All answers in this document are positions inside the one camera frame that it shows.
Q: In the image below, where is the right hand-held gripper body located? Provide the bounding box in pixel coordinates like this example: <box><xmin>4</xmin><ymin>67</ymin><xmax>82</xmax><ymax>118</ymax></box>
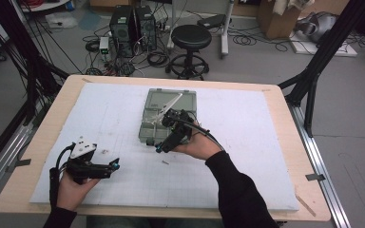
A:
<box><xmin>153</xmin><ymin>92</ymin><xmax>202</xmax><ymax>146</ymax></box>

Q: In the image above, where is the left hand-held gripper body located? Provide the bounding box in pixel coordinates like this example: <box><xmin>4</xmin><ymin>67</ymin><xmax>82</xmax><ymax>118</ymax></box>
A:
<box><xmin>65</xmin><ymin>136</ymin><xmax>111</xmax><ymax>185</ymax></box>

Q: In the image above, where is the grey plastic compartment box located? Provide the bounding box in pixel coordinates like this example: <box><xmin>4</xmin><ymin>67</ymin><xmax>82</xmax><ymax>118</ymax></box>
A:
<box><xmin>138</xmin><ymin>88</ymin><xmax>198</xmax><ymax>146</ymax></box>

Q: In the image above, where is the person's left hand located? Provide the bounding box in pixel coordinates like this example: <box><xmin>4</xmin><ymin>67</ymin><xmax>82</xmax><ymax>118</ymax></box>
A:
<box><xmin>56</xmin><ymin>171</ymin><xmax>101</xmax><ymax>212</ymax></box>

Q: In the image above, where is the person's right hand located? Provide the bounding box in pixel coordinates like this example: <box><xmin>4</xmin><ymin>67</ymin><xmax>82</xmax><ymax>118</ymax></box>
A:
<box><xmin>174</xmin><ymin>125</ymin><xmax>223</xmax><ymax>162</ymax></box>

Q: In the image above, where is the white grid mat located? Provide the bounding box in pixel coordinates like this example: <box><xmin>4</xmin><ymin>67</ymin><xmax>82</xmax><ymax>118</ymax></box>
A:
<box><xmin>29</xmin><ymin>82</ymin><xmax>300</xmax><ymax>212</ymax></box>

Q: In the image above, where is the grey tape piece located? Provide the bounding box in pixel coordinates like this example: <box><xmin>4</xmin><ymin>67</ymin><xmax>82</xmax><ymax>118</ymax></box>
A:
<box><xmin>5</xmin><ymin>157</ymin><xmax>32</xmax><ymax>174</ymax></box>
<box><xmin>305</xmin><ymin>173</ymin><xmax>326</xmax><ymax>182</ymax></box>

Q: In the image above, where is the black round stool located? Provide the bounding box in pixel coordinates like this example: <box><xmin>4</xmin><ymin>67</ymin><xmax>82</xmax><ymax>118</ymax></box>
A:
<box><xmin>164</xmin><ymin>24</ymin><xmax>213</xmax><ymax>81</ymax></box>

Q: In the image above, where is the black computer tower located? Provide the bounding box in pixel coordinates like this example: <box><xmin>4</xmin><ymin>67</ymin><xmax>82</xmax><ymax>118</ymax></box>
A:
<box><xmin>108</xmin><ymin>5</ymin><xmax>138</xmax><ymax>59</ymax></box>
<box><xmin>134</xmin><ymin>5</ymin><xmax>158</xmax><ymax>52</ymax></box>

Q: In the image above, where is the white metal stand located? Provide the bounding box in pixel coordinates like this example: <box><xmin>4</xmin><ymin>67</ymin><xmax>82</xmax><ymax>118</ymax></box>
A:
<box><xmin>219</xmin><ymin>0</ymin><xmax>236</xmax><ymax>59</ymax></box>

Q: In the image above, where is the black flat device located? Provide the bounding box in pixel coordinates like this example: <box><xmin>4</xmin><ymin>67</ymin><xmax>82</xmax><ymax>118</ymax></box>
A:
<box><xmin>197</xmin><ymin>13</ymin><xmax>228</xmax><ymax>30</ymax></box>

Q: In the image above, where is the small white power box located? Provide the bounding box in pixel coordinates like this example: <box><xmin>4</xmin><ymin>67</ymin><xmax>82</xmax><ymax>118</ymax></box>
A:
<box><xmin>98</xmin><ymin>36</ymin><xmax>110</xmax><ymax>55</ymax></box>

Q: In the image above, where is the brown cardboard box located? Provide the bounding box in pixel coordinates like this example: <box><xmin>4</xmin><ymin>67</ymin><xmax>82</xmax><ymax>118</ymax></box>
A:
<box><xmin>256</xmin><ymin>0</ymin><xmax>302</xmax><ymax>41</ymax></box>

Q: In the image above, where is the thin wooden stick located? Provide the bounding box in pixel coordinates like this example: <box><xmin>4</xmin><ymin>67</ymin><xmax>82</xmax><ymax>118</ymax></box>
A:
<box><xmin>294</xmin><ymin>193</ymin><xmax>317</xmax><ymax>219</ymax></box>

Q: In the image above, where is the white flat board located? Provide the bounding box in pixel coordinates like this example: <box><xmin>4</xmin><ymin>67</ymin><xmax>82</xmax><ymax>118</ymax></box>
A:
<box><xmin>289</xmin><ymin>30</ymin><xmax>359</xmax><ymax>59</ymax></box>

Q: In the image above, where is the grey rounded device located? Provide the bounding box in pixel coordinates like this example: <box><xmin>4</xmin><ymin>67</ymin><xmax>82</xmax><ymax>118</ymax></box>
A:
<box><xmin>294</xmin><ymin>11</ymin><xmax>339</xmax><ymax>44</ymax></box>

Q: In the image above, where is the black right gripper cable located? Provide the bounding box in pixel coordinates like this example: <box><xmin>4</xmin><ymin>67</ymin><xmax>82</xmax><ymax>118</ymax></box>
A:
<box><xmin>170</xmin><ymin>114</ymin><xmax>226</xmax><ymax>152</ymax></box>

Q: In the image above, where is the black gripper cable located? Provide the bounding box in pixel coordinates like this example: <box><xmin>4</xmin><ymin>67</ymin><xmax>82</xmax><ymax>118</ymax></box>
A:
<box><xmin>48</xmin><ymin>142</ymin><xmax>77</xmax><ymax>211</ymax></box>
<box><xmin>170</xmin><ymin>114</ymin><xmax>226</xmax><ymax>152</ymax></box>

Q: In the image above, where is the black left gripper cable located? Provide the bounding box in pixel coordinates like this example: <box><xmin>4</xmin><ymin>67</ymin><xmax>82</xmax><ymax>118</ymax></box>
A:
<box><xmin>48</xmin><ymin>142</ymin><xmax>77</xmax><ymax>211</ymax></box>

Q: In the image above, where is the black floor cable bundle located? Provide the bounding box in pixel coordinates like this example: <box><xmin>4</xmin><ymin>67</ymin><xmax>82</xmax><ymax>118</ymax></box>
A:
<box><xmin>83</xmin><ymin>25</ymin><xmax>172</xmax><ymax>78</ymax></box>

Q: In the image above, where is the aluminium rail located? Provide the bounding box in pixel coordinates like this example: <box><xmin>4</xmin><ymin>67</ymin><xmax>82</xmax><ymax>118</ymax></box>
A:
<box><xmin>0</xmin><ymin>122</ymin><xmax>35</xmax><ymax>208</ymax></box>
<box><xmin>288</xmin><ymin>104</ymin><xmax>352</xmax><ymax>228</ymax></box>

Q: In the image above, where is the black metal frame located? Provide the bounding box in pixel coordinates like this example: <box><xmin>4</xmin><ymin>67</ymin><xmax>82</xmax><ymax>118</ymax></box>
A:
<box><xmin>278</xmin><ymin>0</ymin><xmax>365</xmax><ymax>138</ymax></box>
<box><xmin>0</xmin><ymin>0</ymin><xmax>71</xmax><ymax>126</ymax></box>

